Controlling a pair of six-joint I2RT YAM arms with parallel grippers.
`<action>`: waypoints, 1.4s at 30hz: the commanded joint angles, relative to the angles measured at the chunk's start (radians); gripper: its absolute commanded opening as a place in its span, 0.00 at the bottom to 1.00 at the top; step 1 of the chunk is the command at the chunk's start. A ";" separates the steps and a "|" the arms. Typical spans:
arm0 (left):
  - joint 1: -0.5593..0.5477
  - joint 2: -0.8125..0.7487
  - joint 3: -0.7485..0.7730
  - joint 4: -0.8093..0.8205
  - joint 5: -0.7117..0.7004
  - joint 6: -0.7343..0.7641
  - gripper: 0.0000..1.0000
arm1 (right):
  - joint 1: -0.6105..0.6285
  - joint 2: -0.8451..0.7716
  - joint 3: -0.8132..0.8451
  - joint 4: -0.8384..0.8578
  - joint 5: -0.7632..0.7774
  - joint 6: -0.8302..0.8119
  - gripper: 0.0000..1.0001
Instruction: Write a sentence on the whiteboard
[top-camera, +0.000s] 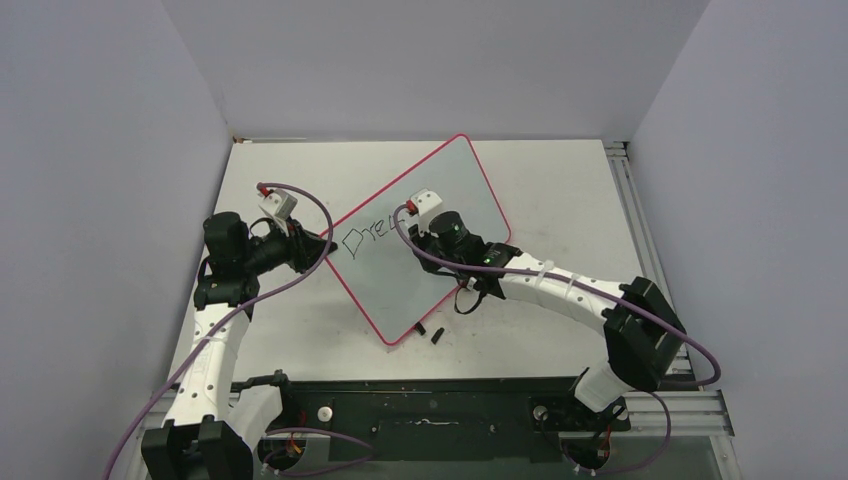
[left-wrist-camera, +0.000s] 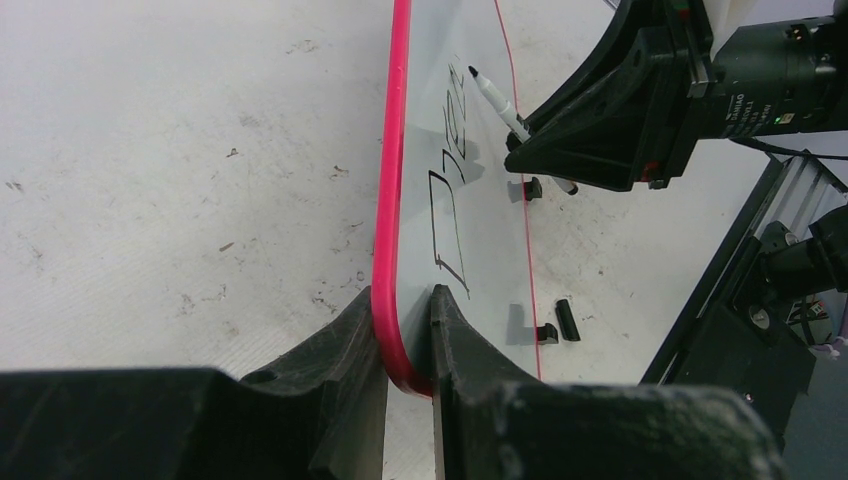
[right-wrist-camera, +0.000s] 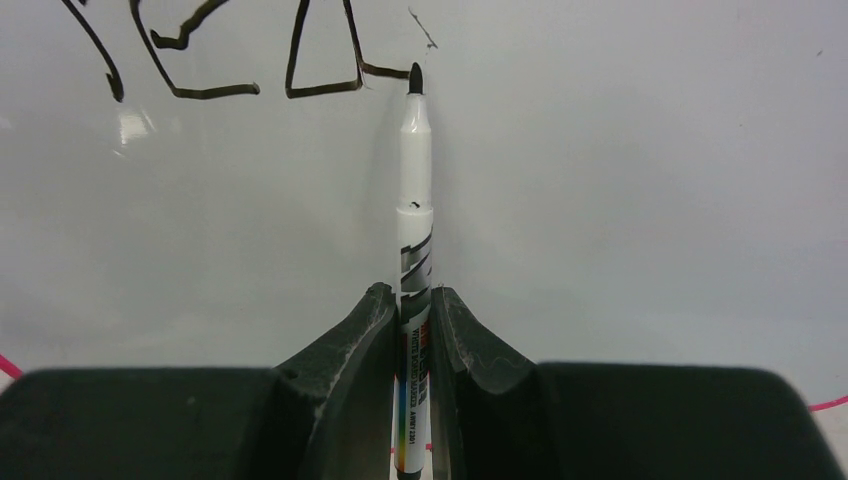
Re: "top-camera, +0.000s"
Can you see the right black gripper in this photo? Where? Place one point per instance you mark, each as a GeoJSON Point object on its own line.
{"type": "Point", "coordinates": [420, 239]}

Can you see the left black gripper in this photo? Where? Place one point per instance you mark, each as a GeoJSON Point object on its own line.
{"type": "Point", "coordinates": [302, 246]}

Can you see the pink-framed whiteboard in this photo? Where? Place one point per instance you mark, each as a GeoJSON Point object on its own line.
{"type": "Point", "coordinates": [377, 269]}

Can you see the black marker cap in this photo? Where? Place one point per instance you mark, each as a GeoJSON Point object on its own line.
{"type": "Point", "coordinates": [437, 335]}

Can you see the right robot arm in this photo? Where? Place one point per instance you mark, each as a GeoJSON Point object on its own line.
{"type": "Point", "coordinates": [640, 328]}

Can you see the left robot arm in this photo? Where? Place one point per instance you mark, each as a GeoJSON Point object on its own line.
{"type": "Point", "coordinates": [205, 435]}

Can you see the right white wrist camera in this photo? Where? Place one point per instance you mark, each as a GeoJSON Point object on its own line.
{"type": "Point", "coordinates": [425, 204]}

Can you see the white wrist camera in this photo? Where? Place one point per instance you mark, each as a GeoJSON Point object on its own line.
{"type": "Point", "coordinates": [425, 204]}
{"type": "Point", "coordinates": [276, 204]}

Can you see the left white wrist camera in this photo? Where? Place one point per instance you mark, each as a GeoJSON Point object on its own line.
{"type": "Point", "coordinates": [276, 204]}

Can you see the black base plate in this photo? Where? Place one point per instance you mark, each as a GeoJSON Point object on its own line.
{"type": "Point", "coordinates": [445, 420]}

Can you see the aluminium rail right side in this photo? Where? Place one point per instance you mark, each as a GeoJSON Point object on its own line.
{"type": "Point", "coordinates": [620, 166]}

